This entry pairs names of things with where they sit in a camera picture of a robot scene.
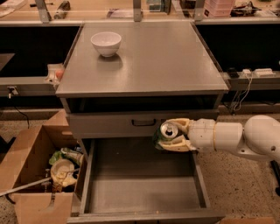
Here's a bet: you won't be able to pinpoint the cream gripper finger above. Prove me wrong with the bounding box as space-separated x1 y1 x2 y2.
169 118 194 134
157 135 196 152

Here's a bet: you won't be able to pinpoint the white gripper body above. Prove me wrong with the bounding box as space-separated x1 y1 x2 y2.
187 119 216 151

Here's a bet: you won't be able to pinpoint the green soda can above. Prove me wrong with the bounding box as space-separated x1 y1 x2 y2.
152 122 179 150

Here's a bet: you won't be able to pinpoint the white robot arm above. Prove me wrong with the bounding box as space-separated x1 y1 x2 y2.
153 115 280 162

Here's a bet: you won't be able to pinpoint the open grey lower drawer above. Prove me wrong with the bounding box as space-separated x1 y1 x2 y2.
67 137 225 224

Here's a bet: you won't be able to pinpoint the closed grey upper drawer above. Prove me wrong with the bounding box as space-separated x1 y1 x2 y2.
66 109 219 139

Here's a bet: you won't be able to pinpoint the grey metal drawer cabinet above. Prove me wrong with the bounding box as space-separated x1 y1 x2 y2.
54 20 230 224

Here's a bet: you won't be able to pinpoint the white power strip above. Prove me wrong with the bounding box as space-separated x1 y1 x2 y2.
241 68 275 78

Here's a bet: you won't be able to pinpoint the black stand leg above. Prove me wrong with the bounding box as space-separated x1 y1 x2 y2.
270 161 280 197

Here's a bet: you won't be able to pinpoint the white ceramic bowl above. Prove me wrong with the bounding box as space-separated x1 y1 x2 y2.
90 31 122 57

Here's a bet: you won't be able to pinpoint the pink storage box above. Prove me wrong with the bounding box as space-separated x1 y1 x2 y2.
204 0 235 18

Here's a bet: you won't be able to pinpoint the crumpled bags in box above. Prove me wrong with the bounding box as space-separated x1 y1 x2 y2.
49 148 83 187

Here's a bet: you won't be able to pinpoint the grey metal rod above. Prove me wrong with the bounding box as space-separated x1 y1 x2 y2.
0 168 80 197

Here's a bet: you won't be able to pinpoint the brown cardboard box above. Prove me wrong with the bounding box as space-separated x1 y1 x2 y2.
0 110 87 224

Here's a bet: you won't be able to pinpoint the black wall plug cable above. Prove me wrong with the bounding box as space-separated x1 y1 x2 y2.
6 86 31 130

